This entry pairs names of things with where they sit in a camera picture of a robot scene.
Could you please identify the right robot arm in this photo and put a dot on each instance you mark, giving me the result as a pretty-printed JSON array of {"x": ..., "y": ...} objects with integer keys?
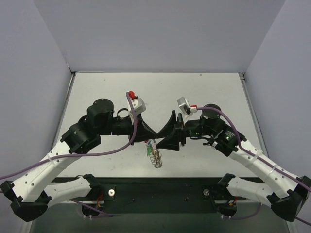
[{"x": 283, "y": 192}]

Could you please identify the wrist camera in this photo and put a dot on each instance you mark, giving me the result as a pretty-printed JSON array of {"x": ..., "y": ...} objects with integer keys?
[
  {"x": 186, "y": 109},
  {"x": 137, "y": 103}
]

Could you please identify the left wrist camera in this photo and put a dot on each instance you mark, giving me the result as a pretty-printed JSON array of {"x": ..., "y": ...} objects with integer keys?
[{"x": 137, "y": 103}]

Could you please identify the key with green tag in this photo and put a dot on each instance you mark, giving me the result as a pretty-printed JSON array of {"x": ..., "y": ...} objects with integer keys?
[{"x": 148, "y": 151}]

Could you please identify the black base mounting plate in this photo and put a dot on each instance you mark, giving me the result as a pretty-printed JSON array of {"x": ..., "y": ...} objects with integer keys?
[{"x": 162, "y": 195}]

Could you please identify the metal keyring disc with rings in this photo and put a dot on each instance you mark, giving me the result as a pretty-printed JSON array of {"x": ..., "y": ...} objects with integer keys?
[{"x": 156, "y": 156}]

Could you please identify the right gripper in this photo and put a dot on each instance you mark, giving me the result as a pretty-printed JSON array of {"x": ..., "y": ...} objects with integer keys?
[{"x": 181, "y": 128}]

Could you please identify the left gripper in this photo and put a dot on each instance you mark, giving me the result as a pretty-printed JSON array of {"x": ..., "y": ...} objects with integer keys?
[{"x": 135, "y": 129}]

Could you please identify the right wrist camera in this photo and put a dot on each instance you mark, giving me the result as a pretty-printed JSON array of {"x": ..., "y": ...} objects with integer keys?
[{"x": 186, "y": 109}]

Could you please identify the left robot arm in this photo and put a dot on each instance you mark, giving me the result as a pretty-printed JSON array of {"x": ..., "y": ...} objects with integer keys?
[{"x": 33, "y": 193}]

